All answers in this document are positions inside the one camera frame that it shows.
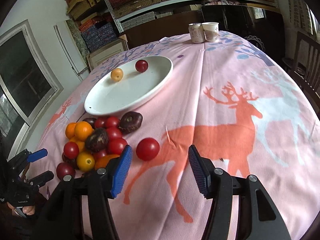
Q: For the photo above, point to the white paper cup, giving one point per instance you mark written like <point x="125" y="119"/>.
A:
<point x="211" y="31"/>

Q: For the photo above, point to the dark red tomato on plate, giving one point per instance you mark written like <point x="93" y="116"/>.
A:
<point x="141" y="66"/>

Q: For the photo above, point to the white oval plate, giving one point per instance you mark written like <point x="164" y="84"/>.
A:
<point x="109" y="97"/>

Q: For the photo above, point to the orange tangerine left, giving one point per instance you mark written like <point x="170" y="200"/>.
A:
<point x="70" y="130"/>

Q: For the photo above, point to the dark wooden cabinet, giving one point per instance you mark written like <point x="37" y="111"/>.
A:
<point x="155" y="30"/>

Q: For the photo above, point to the dark water chestnut middle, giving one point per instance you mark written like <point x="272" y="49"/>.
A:
<point x="98" y="140"/>

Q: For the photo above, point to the dark red tomato bottom left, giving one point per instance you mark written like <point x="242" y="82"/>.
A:
<point x="64" y="169"/>

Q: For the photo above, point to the framed panel leaning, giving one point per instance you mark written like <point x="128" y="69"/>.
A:
<point x="102" y="54"/>

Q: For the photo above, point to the pink deer print tablecloth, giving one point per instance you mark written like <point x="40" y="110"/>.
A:
<point x="237" y="106"/>

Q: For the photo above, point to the dark water chestnut right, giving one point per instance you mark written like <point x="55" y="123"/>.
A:
<point x="130" y="122"/>

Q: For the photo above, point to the dark wooden chair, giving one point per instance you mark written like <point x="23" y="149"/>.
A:
<point x="303" y="68"/>

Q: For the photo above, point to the yellow orange tomato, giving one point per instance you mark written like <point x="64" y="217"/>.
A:
<point x="85" y="161"/>

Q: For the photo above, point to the pink beverage can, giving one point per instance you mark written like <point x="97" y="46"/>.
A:
<point x="196" y="33"/>

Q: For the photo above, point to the dark water chestnut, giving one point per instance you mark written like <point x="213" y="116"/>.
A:
<point x="130" y="122"/>
<point x="98" y="140"/>

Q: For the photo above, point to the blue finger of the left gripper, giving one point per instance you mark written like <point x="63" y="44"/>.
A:
<point x="35" y="156"/>
<point x="42" y="179"/>

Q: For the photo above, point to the window with white frame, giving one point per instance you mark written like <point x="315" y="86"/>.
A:
<point x="28" y="85"/>

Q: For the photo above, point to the orange tangerine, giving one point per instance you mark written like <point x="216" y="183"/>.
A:
<point x="70" y="130"/>
<point x="83" y="130"/>

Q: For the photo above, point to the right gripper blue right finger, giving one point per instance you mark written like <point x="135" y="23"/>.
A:
<point x="201" y="170"/>

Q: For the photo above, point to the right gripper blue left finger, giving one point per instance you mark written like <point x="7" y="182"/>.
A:
<point x="120" y="170"/>

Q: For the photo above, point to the person's left hand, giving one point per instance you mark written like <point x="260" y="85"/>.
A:
<point x="23" y="211"/>

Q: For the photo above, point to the orange tangerine top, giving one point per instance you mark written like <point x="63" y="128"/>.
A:
<point x="83" y="130"/>

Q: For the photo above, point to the yellow tomato on plate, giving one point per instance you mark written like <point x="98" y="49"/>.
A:
<point x="117" y="74"/>

